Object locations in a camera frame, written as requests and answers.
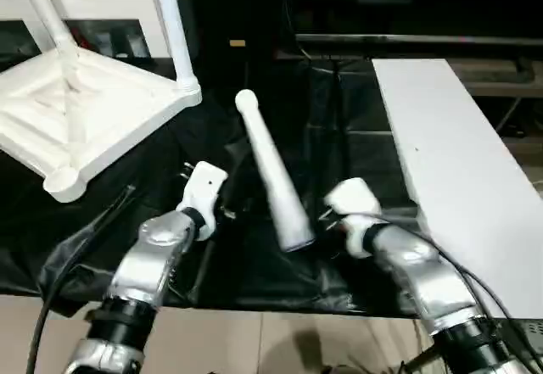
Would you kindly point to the white plastic table leg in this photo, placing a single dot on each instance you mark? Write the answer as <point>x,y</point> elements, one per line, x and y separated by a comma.
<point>174,26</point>
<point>51,9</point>
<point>271,170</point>

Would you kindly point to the white plastic table top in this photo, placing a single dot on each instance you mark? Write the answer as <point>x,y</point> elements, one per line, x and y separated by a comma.
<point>85,111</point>

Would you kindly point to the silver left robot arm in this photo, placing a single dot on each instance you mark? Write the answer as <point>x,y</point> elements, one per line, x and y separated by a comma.
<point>148,264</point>

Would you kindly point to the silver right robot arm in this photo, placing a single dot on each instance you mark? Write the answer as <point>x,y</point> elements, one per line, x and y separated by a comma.
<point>424,272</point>

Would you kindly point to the black work mat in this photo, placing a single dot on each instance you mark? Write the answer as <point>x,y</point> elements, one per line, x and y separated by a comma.
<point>254,264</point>

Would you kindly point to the white flat board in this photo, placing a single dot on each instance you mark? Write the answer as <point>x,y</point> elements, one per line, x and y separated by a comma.
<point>458,162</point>

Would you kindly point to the black horizontal bar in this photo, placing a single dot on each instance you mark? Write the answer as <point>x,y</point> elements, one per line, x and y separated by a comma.
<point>407,40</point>

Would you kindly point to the dark cabinet with yellow label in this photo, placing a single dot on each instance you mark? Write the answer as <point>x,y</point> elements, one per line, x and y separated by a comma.
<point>246,9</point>

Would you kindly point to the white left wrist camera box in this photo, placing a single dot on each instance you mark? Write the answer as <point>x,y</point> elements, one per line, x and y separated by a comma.
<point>204,192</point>

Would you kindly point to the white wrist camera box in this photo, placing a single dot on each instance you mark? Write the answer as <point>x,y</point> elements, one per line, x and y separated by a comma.
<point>352,204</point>
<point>204,192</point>

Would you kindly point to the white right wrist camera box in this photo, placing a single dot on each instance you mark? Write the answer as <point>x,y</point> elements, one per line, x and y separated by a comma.
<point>352,204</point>

